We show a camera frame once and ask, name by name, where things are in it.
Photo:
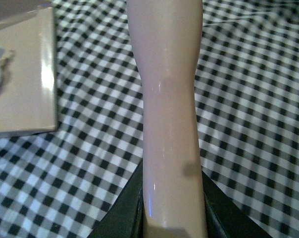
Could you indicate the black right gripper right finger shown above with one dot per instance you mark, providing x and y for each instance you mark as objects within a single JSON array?
[{"x": 224, "y": 219}]

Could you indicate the black white checkered bedsheet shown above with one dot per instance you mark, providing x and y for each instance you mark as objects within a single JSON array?
[{"x": 61, "y": 184}]

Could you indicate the beige plastic dustpan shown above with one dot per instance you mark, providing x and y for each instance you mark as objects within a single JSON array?
[{"x": 27, "y": 82}]

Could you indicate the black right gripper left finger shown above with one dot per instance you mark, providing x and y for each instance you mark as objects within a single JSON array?
[{"x": 125, "y": 217}]

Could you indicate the beige brush handle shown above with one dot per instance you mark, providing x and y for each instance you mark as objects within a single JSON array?
[{"x": 166, "y": 37}]

